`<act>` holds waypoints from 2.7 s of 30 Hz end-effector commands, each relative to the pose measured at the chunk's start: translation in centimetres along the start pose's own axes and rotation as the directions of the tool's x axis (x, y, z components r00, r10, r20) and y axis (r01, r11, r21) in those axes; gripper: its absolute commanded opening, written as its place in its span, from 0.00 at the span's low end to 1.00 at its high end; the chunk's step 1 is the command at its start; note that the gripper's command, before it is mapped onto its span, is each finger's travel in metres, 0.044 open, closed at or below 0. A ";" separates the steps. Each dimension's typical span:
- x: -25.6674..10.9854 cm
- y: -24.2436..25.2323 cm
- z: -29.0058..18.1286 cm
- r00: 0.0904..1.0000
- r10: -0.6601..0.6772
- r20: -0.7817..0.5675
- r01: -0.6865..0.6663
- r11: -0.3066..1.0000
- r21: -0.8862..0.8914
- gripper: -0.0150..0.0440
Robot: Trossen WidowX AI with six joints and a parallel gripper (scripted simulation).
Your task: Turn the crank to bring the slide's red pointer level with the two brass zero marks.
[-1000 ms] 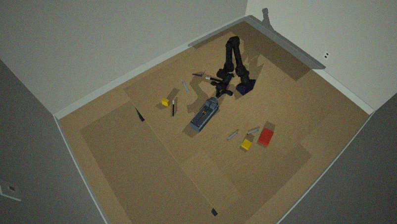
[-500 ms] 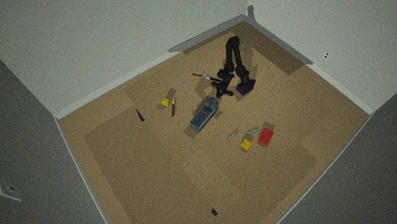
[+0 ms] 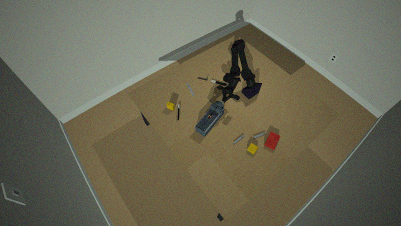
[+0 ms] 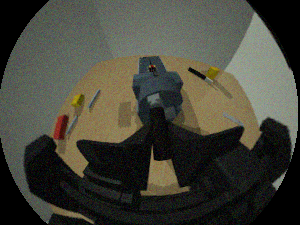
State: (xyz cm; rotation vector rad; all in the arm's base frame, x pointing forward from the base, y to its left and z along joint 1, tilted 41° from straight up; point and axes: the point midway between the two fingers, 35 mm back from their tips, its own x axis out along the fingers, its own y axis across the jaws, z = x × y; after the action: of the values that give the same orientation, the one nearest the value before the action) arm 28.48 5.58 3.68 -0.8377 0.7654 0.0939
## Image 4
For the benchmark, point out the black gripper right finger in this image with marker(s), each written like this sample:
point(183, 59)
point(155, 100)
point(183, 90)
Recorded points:
point(189, 150)

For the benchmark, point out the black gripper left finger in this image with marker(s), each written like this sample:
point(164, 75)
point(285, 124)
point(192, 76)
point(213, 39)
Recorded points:
point(133, 154)

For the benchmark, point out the red rectangular block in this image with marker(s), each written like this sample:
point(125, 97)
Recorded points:
point(61, 125)

